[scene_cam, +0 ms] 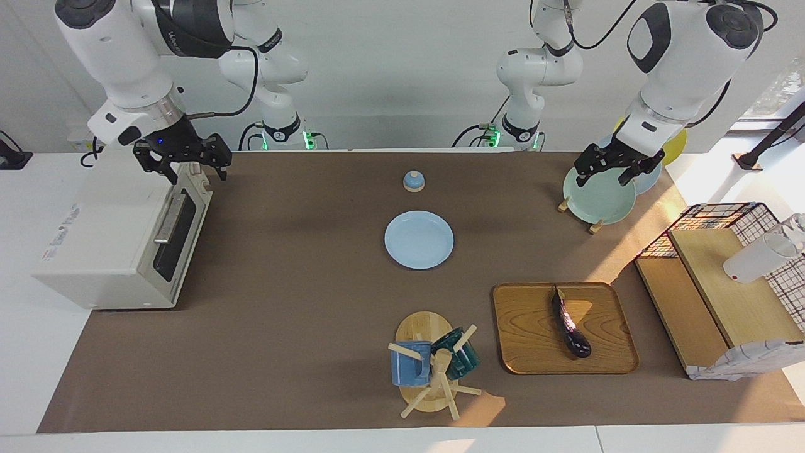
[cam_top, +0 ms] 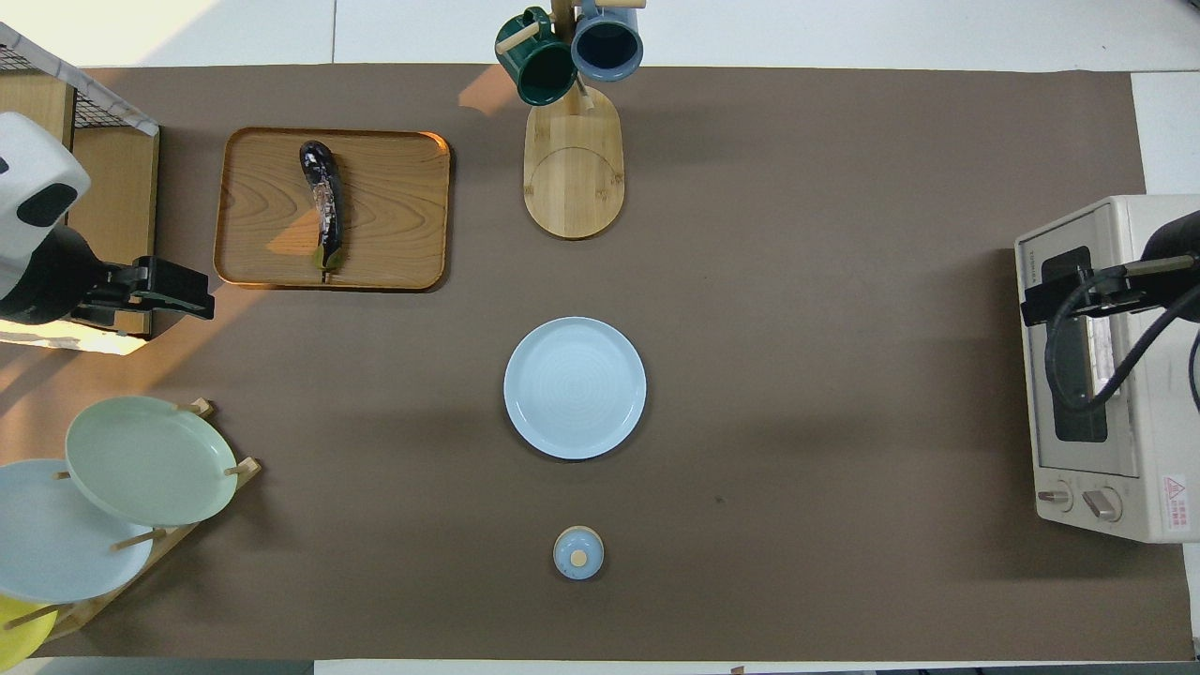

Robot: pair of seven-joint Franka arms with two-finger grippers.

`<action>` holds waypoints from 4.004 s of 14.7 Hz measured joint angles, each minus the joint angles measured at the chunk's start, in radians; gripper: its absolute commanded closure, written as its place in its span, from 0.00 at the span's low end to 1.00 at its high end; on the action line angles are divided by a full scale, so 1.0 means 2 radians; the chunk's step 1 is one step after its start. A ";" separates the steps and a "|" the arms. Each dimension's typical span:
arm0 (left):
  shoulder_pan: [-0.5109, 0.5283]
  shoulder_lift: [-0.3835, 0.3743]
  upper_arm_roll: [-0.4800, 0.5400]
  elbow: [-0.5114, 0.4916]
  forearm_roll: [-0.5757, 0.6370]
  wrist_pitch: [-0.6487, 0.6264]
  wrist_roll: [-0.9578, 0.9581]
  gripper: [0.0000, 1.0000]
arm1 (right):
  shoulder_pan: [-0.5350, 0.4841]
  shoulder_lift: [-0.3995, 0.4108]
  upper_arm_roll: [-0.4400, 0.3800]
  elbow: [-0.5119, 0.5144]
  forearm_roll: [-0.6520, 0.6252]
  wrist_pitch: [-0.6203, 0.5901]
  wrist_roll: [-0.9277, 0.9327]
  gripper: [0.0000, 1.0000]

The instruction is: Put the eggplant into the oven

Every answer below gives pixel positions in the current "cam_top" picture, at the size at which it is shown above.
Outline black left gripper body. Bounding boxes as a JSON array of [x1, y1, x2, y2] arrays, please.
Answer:
[[92, 255, 217, 322]]

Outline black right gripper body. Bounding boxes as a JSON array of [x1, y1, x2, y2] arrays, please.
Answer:
[[1021, 260, 1153, 327]]

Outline glass oven door with handle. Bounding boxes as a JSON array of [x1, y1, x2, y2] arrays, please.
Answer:
[[1015, 211, 1141, 479]]

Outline light blue round plate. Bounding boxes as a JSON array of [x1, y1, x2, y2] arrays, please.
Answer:
[[503, 317, 648, 461]]

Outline cream toaster oven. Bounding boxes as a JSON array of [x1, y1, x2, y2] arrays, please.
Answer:
[[1014, 195, 1200, 545]]

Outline pale green plate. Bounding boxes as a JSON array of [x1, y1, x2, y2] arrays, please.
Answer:
[[65, 396, 239, 528]]

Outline wooden plate rack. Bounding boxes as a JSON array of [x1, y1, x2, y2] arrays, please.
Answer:
[[0, 398, 263, 643]]

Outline red warning sticker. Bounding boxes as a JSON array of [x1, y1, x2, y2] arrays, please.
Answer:
[[1162, 473, 1193, 534]]

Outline wooden serving tray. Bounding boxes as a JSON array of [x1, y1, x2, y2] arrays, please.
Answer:
[[214, 127, 452, 293]]

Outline light blue racked plate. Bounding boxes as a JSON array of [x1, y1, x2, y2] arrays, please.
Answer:
[[0, 458, 156, 604]]

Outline brown table mat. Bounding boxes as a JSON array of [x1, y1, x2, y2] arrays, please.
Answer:
[[0, 64, 1193, 662]]

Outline yellow plate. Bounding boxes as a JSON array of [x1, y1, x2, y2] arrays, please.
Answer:
[[0, 595, 59, 671]]

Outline wooden mug tree stand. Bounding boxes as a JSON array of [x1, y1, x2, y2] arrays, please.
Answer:
[[497, 0, 648, 241]]

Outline dark green mug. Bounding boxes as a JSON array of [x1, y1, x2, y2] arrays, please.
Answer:
[[495, 7, 578, 107]]

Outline blue mug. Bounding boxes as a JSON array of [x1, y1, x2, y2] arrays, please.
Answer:
[[571, 0, 645, 83]]

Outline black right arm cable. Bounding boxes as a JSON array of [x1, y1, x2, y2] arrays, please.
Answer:
[[1043, 272, 1200, 415]]

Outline wooden shelf with wire basket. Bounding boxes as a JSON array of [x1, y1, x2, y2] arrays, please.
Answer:
[[0, 23, 160, 340]]

